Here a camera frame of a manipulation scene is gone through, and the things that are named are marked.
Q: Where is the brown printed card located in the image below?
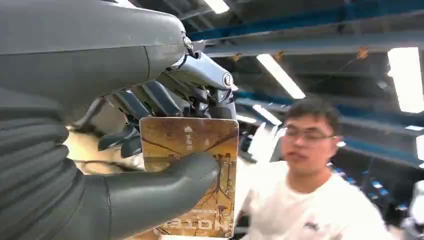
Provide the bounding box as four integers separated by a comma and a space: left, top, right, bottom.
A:
125, 116, 240, 240

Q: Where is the grey ceiling beam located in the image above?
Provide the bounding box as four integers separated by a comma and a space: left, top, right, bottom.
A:
190, 29, 424, 59

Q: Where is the long ceiling light panel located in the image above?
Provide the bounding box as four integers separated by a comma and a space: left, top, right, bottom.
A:
252, 104, 283, 126
203, 0, 231, 15
255, 53, 307, 100

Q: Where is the person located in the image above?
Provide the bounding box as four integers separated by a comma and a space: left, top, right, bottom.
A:
241, 97, 395, 240

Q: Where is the wide ceiling light panel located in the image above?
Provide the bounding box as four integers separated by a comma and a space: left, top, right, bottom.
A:
386, 46, 424, 114

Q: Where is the ribbed grey left arm sleeve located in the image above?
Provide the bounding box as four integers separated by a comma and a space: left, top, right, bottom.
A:
0, 86, 110, 240

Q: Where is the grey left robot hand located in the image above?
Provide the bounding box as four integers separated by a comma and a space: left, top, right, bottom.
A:
0, 0, 238, 240

